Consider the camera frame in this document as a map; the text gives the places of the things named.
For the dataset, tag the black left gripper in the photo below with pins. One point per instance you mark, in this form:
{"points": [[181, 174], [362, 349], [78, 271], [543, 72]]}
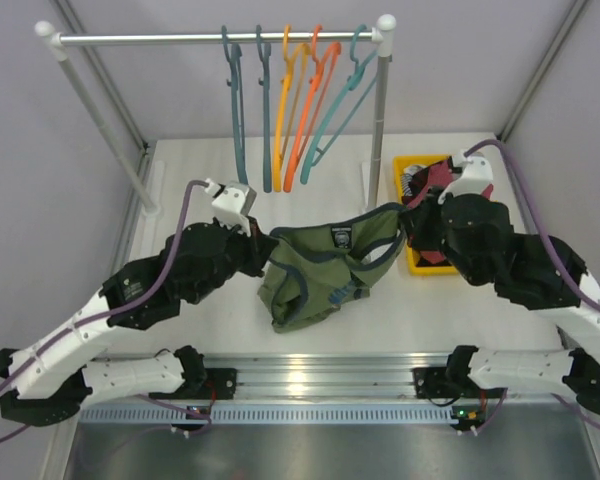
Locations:
{"points": [[255, 250]]}

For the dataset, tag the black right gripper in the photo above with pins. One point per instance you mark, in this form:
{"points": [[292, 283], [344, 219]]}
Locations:
{"points": [[415, 219]]}

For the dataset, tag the olive green tank top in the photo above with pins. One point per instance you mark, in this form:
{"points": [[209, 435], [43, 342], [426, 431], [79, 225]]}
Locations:
{"points": [[313, 271]]}

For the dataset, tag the dark teal hanger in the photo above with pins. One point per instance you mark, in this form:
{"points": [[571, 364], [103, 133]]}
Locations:
{"points": [[264, 53], [233, 54]]}

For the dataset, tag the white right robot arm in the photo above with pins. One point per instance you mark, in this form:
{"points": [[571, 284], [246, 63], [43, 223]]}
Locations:
{"points": [[543, 275]]}

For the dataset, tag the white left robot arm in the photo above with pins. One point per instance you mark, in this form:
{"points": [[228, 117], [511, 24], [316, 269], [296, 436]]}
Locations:
{"points": [[55, 378]]}

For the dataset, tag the orange hanger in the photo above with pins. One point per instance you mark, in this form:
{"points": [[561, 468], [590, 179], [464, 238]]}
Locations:
{"points": [[318, 86]]}

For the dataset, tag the light teal hanger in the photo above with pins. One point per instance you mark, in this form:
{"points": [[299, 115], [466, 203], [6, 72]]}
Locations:
{"points": [[316, 152]]}

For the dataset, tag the yellow hanger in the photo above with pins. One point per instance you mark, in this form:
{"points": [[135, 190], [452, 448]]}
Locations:
{"points": [[291, 87]]}

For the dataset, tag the maroon shirt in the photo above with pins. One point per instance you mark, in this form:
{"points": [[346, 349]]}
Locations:
{"points": [[425, 182]]}

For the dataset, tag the striped garment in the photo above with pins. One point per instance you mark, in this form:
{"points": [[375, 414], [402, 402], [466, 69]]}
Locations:
{"points": [[410, 183]]}

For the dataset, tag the yellow plastic bin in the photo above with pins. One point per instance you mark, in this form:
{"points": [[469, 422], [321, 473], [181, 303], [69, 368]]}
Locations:
{"points": [[424, 263]]}

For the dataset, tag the silver clothes rack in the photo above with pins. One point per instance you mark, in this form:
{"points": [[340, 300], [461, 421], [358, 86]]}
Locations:
{"points": [[379, 38]]}

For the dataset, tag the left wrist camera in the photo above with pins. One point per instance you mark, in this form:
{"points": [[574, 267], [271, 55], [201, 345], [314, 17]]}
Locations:
{"points": [[231, 204]]}

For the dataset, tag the slotted cable duct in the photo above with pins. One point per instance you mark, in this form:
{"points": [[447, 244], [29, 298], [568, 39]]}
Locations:
{"points": [[284, 414]]}

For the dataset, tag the aluminium mounting rail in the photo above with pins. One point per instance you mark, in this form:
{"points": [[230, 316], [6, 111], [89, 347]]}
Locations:
{"points": [[277, 377]]}

